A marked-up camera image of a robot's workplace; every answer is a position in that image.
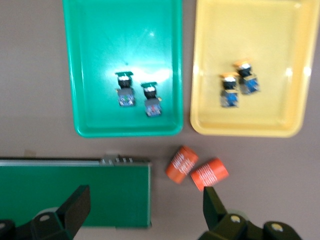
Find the orange 4680 battery cylinder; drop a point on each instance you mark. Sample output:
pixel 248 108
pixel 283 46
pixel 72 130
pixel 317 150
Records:
pixel 210 173
pixel 181 163

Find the green conveyor belt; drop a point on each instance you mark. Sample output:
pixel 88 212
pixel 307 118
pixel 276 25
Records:
pixel 75 187

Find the yellow plastic tray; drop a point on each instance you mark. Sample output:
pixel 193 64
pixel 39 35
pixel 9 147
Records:
pixel 262 37

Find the green mushroom push button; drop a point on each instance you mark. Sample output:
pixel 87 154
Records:
pixel 125 87
pixel 152 100

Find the green plastic tray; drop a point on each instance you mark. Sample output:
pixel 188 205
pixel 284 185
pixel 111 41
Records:
pixel 125 37

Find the yellow mushroom push button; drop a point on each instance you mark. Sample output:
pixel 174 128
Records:
pixel 229 90
pixel 247 78

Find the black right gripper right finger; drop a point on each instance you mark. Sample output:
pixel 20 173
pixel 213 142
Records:
pixel 215 215

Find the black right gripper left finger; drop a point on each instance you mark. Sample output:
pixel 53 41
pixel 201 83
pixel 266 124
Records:
pixel 75 207

